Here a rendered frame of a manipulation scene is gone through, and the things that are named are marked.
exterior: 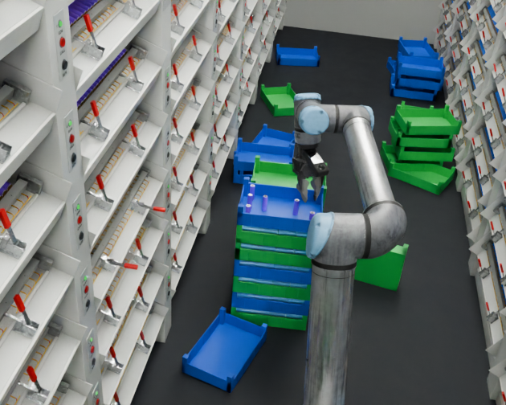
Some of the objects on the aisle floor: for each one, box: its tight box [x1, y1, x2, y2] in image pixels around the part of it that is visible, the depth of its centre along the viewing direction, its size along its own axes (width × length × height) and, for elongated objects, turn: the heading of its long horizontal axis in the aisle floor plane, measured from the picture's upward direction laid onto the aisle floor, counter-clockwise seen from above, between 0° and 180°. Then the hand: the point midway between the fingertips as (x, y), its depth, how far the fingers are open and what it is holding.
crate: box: [354, 243, 409, 292], centre depth 289 cm, size 8×30×20 cm, turn 64°
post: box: [197, 0, 218, 234], centre depth 267 cm, size 20×9×177 cm, turn 75°
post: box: [1, 0, 104, 405], centre depth 152 cm, size 20×9×177 cm, turn 75°
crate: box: [231, 307, 308, 330], centre depth 272 cm, size 30×20×8 cm
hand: (311, 198), depth 236 cm, fingers open, 3 cm apart
